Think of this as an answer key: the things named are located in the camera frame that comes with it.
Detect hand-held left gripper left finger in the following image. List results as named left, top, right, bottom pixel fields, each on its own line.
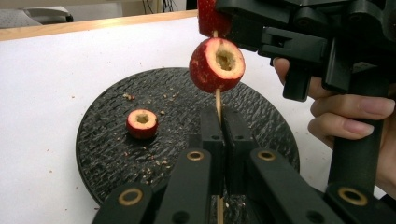
left=188, top=106, right=225, bottom=197

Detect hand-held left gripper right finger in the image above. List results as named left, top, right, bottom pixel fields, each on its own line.
left=221, top=106, right=260, bottom=196

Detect cored red hawthorn fruit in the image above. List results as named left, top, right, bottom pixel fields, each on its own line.
left=189, top=37, right=247, bottom=94
left=125, top=108, right=159, bottom=140
left=197, top=0, right=233, bottom=39

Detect thin wooden skewer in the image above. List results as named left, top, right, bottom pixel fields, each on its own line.
left=212, top=29, right=226, bottom=224

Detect round black plate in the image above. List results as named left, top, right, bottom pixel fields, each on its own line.
left=75, top=67, right=301, bottom=207

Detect wooden table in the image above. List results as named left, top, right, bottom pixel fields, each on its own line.
left=0, top=8, right=199, bottom=43

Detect white board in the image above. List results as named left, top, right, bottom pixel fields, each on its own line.
left=0, top=17, right=388, bottom=224

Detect white grey device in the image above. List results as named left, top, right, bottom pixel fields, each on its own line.
left=22, top=6, right=75, bottom=23

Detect hanging black cables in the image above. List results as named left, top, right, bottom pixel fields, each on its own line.
left=141, top=0, right=179, bottom=14

